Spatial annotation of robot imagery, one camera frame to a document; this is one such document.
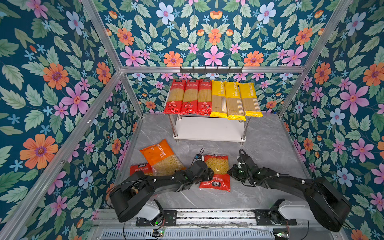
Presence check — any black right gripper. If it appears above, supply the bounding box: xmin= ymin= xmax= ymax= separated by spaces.
xmin=224 ymin=164 xmax=251 ymax=182

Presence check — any red fusilli bag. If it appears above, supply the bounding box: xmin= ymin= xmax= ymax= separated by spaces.
xmin=199 ymin=155 xmax=231 ymax=192

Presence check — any orange macaroni bag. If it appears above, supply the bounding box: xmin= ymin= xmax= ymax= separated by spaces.
xmin=140 ymin=140 xmax=186 ymax=176

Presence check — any red macaroni bag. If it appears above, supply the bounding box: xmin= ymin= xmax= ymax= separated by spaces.
xmin=130 ymin=163 xmax=153 ymax=176

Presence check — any yellow spaghetti bag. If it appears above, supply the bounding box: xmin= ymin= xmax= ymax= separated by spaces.
xmin=225 ymin=82 xmax=246 ymax=121
xmin=238 ymin=83 xmax=263 ymax=118
xmin=210 ymin=81 xmax=228 ymax=119

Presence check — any red spaghetti bag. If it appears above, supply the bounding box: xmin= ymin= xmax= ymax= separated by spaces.
xmin=181 ymin=80 xmax=199 ymax=115
xmin=197 ymin=80 xmax=212 ymax=116
xmin=164 ymin=79 xmax=186 ymax=115

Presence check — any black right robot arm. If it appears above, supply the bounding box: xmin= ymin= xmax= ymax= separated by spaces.
xmin=227 ymin=149 xmax=352 ymax=232

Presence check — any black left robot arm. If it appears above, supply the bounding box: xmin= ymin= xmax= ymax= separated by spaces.
xmin=109 ymin=160 xmax=214 ymax=223

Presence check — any white two-tier shelf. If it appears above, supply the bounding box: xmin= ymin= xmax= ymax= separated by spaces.
xmin=166 ymin=113 xmax=252 ymax=144

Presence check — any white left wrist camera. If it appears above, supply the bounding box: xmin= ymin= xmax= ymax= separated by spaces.
xmin=194 ymin=154 xmax=204 ymax=162

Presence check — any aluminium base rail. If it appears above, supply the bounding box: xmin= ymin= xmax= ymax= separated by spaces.
xmin=92 ymin=208 xmax=343 ymax=230

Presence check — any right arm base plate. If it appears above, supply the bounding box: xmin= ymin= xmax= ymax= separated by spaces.
xmin=252 ymin=209 xmax=297 ymax=226

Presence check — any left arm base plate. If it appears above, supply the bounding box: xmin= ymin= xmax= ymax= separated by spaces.
xmin=136 ymin=210 xmax=178 ymax=227

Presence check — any black hook rail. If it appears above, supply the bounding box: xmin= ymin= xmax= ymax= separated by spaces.
xmin=179 ymin=66 xmax=243 ymax=75

